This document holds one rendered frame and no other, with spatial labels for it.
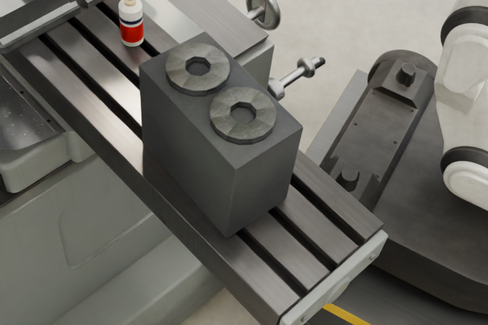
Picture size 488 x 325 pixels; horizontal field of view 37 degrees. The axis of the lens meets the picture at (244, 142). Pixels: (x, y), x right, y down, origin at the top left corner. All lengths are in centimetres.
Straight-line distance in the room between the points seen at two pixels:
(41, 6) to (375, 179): 78
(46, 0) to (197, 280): 90
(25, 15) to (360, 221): 66
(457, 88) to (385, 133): 37
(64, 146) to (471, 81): 74
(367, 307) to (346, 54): 122
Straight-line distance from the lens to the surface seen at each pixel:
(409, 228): 162
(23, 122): 132
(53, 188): 143
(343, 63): 265
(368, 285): 173
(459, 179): 157
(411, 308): 173
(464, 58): 134
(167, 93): 101
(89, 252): 173
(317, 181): 117
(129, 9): 127
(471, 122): 151
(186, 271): 191
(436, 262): 160
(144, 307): 187
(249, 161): 95
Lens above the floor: 191
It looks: 54 degrees down
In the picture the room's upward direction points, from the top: 8 degrees clockwise
